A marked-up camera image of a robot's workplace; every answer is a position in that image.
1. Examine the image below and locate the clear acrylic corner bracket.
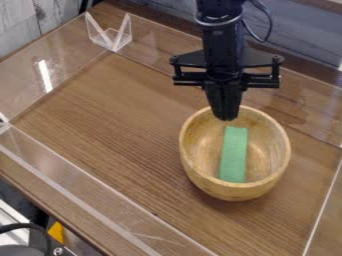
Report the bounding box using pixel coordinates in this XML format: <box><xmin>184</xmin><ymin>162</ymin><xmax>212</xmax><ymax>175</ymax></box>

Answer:
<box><xmin>84</xmin><ymin>13</ymin><xmax>132</xmax><ymax>52</ymax></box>

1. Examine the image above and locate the clear acrylic tray wall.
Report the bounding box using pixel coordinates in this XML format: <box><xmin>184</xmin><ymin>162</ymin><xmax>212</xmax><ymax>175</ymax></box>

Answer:
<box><xmin>0</xmin><ymin>114</ymin><xmax>216</xmax><ymax>256</ymax></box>

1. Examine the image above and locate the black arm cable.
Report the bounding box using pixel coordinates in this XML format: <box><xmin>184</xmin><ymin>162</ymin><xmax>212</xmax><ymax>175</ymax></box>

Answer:
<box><xmin>241</xmin><ymin>0</ymin><xmax>273</xmax><ymax>44</ymax></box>

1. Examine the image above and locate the brown wooden bowl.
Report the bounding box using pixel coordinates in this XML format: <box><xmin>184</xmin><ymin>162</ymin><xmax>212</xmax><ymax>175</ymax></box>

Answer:
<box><xmin>179</xmin><ymin>106</ymin><xmax>291</xmax><ymax>201</ymax></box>

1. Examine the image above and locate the green rectangular block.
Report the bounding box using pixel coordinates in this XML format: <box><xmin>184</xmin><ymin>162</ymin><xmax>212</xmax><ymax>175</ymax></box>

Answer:
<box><xmin>219</xmin><ymin>127</ymin><xmax>248</xmax><ymax>183</ymax></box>

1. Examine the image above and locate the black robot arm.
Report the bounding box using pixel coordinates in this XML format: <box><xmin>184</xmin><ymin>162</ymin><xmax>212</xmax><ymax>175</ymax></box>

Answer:
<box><xmin>169</xmin><ymin>0</ymin><xmax>284</xmax><ymax>121</ymax></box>

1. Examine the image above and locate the yellow black device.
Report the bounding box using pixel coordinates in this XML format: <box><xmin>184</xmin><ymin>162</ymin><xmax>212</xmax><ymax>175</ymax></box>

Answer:
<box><xmin>46</xmin><ymin>221</ymin><xmax>76</xmax><ymax>256</ymax></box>

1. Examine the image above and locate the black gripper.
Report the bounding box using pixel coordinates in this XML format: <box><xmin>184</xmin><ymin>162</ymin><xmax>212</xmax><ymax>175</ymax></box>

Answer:
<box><xmin>169</xmin><ymin>21</ymin><xmax>283</xmax><ymax>120</ymax></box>

